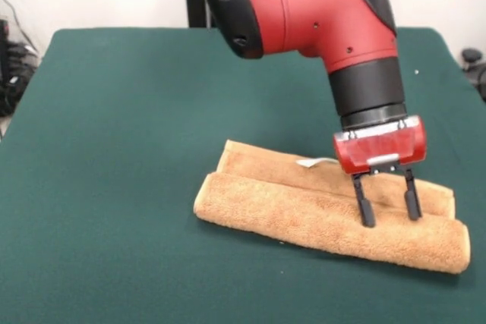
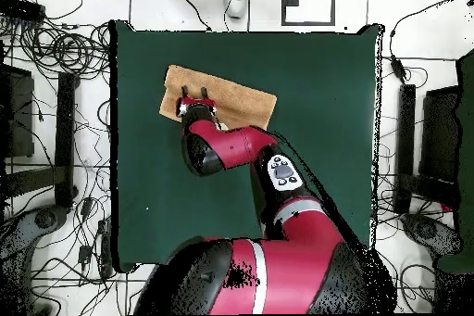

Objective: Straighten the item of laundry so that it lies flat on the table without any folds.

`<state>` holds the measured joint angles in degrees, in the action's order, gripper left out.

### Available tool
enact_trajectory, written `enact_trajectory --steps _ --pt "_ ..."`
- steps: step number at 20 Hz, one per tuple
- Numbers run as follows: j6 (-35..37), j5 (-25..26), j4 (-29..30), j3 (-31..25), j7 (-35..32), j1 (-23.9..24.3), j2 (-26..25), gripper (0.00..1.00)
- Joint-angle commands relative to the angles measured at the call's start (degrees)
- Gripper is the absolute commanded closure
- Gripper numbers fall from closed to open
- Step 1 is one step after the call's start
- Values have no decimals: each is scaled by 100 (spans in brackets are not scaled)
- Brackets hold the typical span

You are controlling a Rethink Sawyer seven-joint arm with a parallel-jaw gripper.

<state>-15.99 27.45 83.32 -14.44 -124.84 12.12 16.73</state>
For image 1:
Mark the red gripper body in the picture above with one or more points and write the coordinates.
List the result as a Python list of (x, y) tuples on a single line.
[(379, 145)]

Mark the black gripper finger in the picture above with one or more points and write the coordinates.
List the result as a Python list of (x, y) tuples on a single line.
[(413, 202), (366, 210)]

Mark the dark grey stand base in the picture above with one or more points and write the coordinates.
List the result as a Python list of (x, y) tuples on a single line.
[(15, 85), (471, 54)]

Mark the tan terry towel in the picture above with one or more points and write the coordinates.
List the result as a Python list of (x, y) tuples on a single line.
[(303, 210)]

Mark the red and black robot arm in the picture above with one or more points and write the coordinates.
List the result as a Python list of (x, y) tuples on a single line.
[(322, 16)]

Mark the dark green table cloth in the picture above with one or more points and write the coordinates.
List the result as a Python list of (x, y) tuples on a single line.
[(114, 149)]

